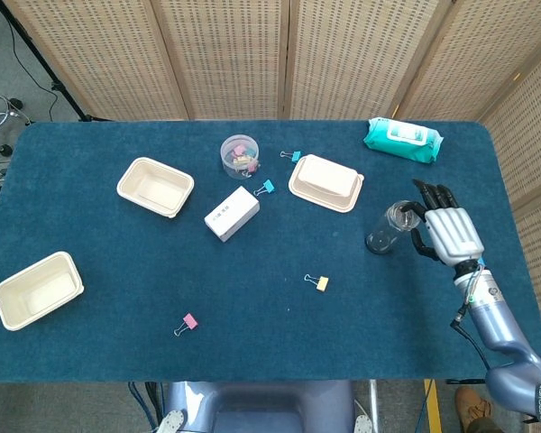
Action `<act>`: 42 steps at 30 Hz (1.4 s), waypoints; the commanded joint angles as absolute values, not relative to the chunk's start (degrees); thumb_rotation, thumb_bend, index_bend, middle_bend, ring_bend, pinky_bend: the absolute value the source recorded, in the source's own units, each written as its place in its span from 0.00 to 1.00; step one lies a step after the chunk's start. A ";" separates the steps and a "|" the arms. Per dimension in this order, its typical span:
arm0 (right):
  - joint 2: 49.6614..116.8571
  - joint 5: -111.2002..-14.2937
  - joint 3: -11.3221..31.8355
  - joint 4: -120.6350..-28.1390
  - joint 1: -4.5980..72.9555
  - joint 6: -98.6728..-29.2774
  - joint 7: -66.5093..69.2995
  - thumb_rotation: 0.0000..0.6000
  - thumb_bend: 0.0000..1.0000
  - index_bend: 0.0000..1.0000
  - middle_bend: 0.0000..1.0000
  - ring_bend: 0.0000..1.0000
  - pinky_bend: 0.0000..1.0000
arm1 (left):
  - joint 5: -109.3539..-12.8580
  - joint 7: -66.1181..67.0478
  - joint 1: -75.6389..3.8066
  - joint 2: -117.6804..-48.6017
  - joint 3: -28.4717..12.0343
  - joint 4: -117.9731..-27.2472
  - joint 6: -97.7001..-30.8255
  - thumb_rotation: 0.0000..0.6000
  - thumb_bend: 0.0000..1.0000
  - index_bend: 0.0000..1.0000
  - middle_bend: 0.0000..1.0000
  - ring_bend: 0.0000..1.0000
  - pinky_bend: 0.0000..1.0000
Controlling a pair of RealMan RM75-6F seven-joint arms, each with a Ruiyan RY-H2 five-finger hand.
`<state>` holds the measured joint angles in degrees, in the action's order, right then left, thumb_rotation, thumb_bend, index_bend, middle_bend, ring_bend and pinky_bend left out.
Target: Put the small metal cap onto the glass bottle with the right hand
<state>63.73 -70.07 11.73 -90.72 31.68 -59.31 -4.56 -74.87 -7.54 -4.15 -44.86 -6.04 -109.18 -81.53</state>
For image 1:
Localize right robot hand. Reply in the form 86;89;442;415
397;178;486;268

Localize clear glass bottle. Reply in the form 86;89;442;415
364;199;424;256

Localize cream plastic food container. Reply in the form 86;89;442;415
115;156;196;219
0;251;86;332

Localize green wet wipes pack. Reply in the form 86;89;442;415
362;116;445;165

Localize inverted cream plastic container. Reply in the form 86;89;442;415
287;153;366;214

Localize brown shoe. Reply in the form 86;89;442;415
454;386;495;432

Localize blue table cloth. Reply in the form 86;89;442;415
0;119;541;384

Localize white cardboard box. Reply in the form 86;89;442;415
203;185;261;244

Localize clear plastic jar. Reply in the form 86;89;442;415
219;134;261;180

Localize blue-grey robot torso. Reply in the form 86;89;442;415
165;381;357;433

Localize woven rattan folding screen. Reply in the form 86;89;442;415
2;0;541;362

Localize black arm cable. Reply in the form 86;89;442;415
449;306;495;373

